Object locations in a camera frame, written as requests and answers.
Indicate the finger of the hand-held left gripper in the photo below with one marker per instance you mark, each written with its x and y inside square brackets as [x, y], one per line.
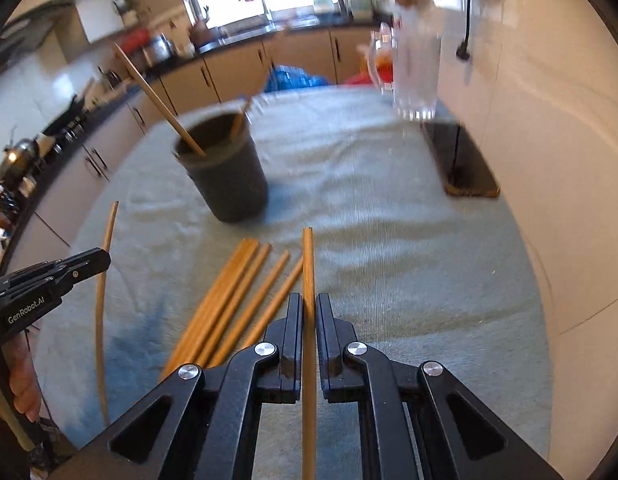
[89, 262]

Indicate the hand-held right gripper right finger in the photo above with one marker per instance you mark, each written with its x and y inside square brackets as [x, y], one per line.
[323, 340]

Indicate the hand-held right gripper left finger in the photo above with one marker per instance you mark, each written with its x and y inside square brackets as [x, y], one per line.
[294, 332]

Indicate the dark grey cup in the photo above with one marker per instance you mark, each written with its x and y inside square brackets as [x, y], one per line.
[234, 185]

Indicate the person's left hand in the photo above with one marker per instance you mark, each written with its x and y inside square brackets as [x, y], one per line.
[24, 380]

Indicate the light blue table towel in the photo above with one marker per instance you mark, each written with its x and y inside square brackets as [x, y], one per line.
[389, 260]

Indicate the silver pot with lid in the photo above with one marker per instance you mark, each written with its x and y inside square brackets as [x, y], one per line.
[16, 160]

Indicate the black wok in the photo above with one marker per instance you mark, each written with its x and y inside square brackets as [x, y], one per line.
[64, 117]

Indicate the silver rice cooker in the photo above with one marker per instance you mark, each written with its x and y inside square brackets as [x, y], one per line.
[159, 50]

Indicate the red bowl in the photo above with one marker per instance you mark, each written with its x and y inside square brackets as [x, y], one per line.
[135, 40]

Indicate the black phone in brown case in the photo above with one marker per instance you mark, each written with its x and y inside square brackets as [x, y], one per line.
[459, 155]

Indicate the blue plastic bag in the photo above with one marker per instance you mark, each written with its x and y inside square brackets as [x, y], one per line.
[294, 80]

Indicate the dark red clay pot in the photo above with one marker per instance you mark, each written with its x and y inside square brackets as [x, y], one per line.
[203, 30]

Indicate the red plastic basin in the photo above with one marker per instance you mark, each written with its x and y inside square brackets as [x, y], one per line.
[361, 80]

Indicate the black kitchen countertop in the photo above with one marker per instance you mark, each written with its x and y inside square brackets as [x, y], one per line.
[229, 40]

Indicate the clear glass mug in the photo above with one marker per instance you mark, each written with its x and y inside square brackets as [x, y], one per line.
[414, 80]

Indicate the beige base cabinets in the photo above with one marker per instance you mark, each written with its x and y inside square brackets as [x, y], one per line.
[299, 55]

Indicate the plastic bag with orange contents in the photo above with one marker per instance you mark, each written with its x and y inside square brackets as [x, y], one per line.
[384, 65]

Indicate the green and white box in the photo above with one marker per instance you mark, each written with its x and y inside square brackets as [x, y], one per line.
[323, 2]

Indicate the small white wall cabinet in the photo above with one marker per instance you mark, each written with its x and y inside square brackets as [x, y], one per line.
[99, 15]

